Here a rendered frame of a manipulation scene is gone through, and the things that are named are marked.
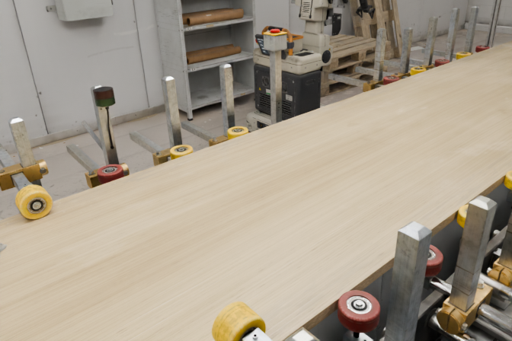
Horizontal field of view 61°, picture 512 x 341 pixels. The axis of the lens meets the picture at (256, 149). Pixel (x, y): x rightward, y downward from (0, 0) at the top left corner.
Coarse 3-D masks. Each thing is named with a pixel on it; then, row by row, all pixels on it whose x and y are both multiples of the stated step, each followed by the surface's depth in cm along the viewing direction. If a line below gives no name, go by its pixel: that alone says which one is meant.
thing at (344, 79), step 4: (328, 76) 254; (332, 76) 251; (336, 76) 249; (340, 76) 248; (344, 76) 247; (336, 80) 250; (340, 80) 248; (344, 80) 245; (348, 80) 243; (352, 80) 241; (356, 80) 240; (360, 80) 239; (352, 84) 242; (356, 84) 240; (360, 84) 237; (376, 84) 231; (380, 84) 230
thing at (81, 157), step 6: (72, 144) 171; (72, 150) 165; (78, 150) 165; (72, 156) 166; (78, 156) 160; (84, 156) 160; (78, 162) 162; (84, 162) 156; (90, 162) 155; (90, 168) 152; (96, 168) 151
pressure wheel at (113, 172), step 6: (102, 168) 140; (108, 168) 139; (114, 168) 140; (120, 168) 140; (102, 174) 136; (108, 174) 136; (114, 174) 137; (120, 174) 139; (102, 180) 137; (108, 180) 137
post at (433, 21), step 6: (432, 18) 251; (432, 24) 252; (432, 30) 253; (432, 36) 254; (426, 42) 258; (432, 42) 256; (426, 48) 259; (432, 48) 258; (426, 54) 260; (432, 54) 260; (426, 60) 261
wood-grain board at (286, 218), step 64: (448, 64) 245; (320, 128) 166; (384, 128) 164; (448, 128) 162; (128, 192) 127; (192, 192) 126; (256, 192) 124; (320, 192) 123; (384, 192) 122; (448, 192) 121; (64, 256) 101; (128, 256) 100; (192, 256) 99; (256, 256) 99; (320, 256) 98; (384, 256) 97; (0, 320) 84; (64, 320) 83; (128, 320) 83; (192, 320) 82; (320, 320) 84
